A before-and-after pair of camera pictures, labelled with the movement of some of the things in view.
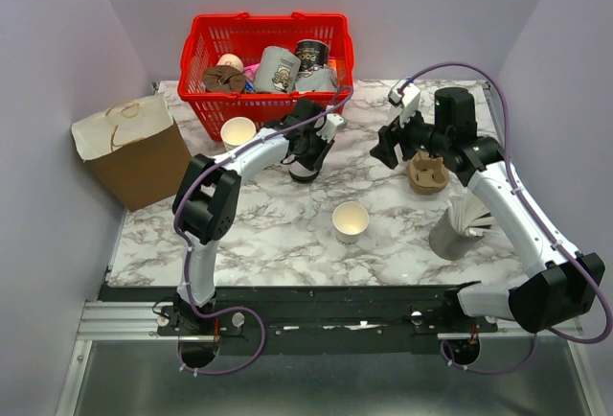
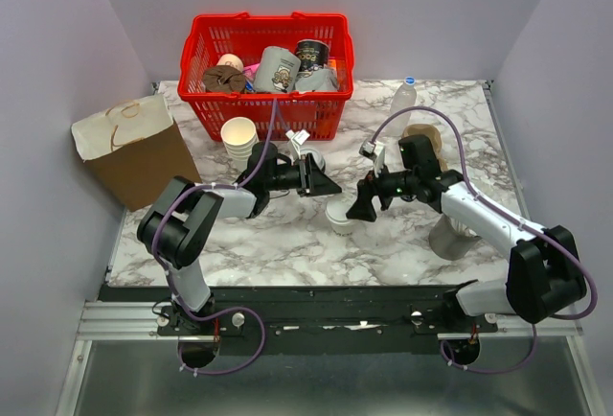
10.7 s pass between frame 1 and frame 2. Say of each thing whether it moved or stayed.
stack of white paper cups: stayed
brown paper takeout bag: stayed
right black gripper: moved
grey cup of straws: stayed
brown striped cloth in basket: stayed
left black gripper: moved
